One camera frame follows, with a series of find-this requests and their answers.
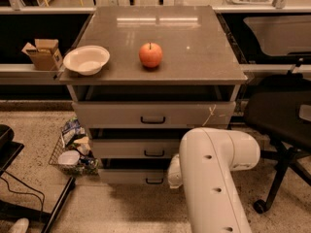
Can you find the grey drawer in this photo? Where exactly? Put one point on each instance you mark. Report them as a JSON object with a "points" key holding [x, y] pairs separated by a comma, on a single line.
{"points": [[131, 176], [137, 148], [153, 114]]}

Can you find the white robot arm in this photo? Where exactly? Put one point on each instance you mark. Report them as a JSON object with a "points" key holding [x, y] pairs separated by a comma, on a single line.
{"points": [[203, 168]]}

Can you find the grey drawer cabinet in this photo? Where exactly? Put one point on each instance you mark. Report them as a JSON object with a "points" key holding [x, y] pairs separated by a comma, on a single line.
{"points": [[198, 65]]}

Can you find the open cardboard box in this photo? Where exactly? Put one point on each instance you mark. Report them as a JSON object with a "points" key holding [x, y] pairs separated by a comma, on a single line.
{"points": [[45, 54]]}

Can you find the red apple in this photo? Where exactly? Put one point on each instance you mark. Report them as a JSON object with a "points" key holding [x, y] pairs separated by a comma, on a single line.
{"points": [[150, 55]]}

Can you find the white bowl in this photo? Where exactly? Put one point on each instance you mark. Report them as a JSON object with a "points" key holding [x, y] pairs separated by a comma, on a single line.
{"points": [[86, 60]]}

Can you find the white plastic container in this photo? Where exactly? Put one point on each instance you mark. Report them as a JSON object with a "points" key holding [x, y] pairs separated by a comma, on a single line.
{"points": [[70, 157]]}

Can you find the black office chair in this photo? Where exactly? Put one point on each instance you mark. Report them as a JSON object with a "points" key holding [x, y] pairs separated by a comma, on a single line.
{"points": [[280, 109]]}

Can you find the white object bottom left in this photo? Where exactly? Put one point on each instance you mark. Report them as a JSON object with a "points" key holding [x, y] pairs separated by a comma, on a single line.
{"points": [[20, 226]]}

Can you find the wire basket with items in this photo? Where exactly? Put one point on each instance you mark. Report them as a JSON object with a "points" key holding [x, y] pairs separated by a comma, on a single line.
{"points": [[73, 137]]}

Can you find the black stand with cable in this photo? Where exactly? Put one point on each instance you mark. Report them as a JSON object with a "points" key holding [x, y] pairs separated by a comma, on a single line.
{"points": [[9, 150]]}

